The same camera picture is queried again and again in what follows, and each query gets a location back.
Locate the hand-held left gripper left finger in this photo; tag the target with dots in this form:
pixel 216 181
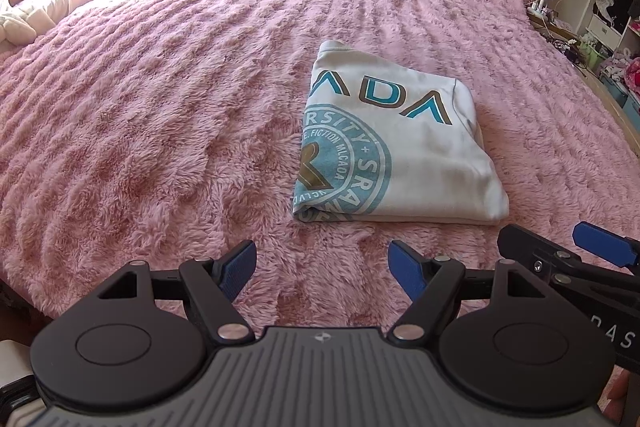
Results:
pixel 235 269

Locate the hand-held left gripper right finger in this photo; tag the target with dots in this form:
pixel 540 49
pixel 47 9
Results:
pixel 407 272

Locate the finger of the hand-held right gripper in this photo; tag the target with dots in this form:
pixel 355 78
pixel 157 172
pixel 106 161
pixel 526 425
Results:
pixel 605 244
pixel 522 244

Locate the white printed sweatshirt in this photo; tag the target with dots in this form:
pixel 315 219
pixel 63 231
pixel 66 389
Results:
pixel 425 157

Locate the blue storage box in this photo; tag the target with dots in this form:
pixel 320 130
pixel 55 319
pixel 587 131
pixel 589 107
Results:
pixel 616 89

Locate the pink fluffy blanket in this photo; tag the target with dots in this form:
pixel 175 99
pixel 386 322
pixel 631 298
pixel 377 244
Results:
pixel 175 107

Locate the green plastic bin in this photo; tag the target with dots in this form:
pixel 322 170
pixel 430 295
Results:
pixel 592 56

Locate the white power strip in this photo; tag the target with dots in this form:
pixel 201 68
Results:
pixel 542 13

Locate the white plush toy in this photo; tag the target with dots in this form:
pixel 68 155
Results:
pixel 15 24

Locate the wooden bed frame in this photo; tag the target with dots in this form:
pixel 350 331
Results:
pixel 612 117

